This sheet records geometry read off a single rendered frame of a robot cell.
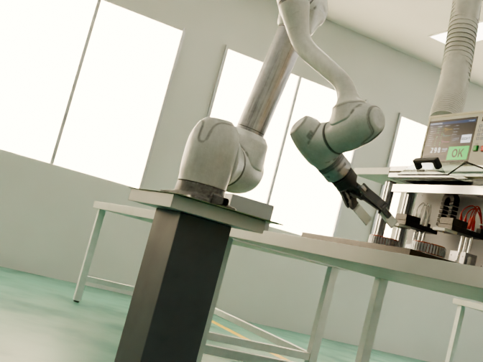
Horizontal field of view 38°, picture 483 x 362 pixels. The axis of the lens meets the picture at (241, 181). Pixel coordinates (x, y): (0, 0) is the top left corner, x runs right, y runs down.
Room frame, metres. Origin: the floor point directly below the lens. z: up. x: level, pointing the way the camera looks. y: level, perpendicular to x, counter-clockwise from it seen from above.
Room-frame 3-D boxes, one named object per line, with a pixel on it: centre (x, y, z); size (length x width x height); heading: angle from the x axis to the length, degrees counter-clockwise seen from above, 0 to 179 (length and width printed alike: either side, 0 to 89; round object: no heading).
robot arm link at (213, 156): (2.19, 0.11, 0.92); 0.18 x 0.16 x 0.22; 155
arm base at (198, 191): (2.16, 0.10, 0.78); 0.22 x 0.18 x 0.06; 42
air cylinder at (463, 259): (2.32, -0.77, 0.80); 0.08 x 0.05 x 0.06; 23
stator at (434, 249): (2.26, -0.64, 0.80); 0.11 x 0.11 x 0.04
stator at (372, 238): (2.49, -0.54, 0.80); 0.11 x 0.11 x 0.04
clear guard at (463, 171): (2.19, -0.68, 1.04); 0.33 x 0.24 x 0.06; 113
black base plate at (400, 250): (2.38, -0.60, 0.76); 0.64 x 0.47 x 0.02; 23
